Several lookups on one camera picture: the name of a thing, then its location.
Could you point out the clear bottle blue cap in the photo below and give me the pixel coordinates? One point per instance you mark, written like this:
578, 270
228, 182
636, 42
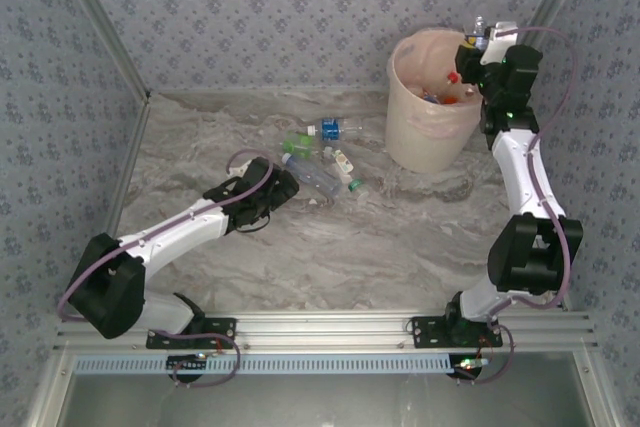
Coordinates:
312, 174

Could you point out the green cap clear bottle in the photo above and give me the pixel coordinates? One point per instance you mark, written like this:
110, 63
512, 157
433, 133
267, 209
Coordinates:
300, 144

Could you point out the orange bottle cap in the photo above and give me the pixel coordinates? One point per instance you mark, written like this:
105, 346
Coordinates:
450, 99

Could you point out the white cap blue label bottle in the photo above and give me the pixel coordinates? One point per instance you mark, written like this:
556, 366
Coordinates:
431, 96

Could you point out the blue label bottle long neck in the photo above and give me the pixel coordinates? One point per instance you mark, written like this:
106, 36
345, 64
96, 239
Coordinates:
330, 129

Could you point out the small green cap bottle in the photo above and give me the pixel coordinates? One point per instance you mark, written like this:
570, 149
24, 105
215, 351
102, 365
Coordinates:
356, 186

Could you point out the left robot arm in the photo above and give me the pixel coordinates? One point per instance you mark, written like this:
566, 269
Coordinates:
175, 232

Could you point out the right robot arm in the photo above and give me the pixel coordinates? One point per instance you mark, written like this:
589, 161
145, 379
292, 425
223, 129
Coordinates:
520, 177

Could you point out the beige plastic bin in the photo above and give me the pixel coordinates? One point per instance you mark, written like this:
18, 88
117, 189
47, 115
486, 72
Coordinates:
425, 147

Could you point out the left black circuit board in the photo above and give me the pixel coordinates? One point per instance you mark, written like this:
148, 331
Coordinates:
185, 364

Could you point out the black circuit board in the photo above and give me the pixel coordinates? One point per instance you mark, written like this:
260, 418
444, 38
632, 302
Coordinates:
467, 366
185, 364

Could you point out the metal sheet panel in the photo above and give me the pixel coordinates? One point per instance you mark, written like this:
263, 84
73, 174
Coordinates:
320, 402

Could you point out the right black circuit board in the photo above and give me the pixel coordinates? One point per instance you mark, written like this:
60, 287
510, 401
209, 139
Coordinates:
467, 366

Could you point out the aluminium side rail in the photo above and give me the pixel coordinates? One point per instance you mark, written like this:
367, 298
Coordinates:
127, 167

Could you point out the left black mount plate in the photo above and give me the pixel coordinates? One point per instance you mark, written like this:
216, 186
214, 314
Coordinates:
222, 329

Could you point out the black mount plate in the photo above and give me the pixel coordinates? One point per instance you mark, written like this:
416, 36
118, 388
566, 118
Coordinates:
222, 329
427, 332

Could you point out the long aluminium base rail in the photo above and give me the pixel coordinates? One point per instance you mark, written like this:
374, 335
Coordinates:
320, 329

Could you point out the right black mount plate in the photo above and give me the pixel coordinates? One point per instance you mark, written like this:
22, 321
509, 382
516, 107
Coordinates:
427, 332

